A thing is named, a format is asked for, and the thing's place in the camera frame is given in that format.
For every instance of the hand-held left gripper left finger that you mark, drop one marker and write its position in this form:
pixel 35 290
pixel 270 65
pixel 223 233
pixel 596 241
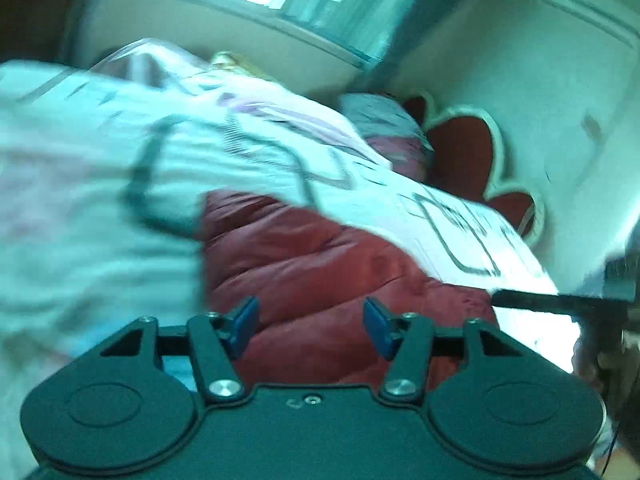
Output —
pixel 244 322

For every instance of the red puffer jacket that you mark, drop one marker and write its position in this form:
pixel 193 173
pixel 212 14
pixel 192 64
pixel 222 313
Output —
pixel 310 260

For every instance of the yellow printed item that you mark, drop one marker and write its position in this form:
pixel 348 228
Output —
pixel 232 61

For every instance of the white patterned bed sheet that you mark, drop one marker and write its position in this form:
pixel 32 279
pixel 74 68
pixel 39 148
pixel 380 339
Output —
pixel 90 170

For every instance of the dark wooden furniture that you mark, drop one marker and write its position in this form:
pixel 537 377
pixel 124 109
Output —
pixel 30 5

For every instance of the teal curtain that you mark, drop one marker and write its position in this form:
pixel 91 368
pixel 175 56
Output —
pixel 350 5

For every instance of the person's right hand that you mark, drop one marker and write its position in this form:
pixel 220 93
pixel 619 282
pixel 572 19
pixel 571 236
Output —
pixel 589 360

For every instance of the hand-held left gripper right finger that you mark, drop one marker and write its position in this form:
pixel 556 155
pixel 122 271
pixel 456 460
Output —
pixel 377 327

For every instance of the grey and red pillow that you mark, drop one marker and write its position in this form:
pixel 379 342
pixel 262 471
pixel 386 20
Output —
pixel 385 125

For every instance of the red flower-shaped headboard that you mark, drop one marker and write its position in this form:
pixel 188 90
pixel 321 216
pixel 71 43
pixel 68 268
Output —
pixel 465 155

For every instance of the pink folded quilt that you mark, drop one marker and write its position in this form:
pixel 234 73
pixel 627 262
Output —
pixel 280 105

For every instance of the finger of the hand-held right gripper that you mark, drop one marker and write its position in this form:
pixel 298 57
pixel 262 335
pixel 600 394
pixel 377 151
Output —
pixel 540 301

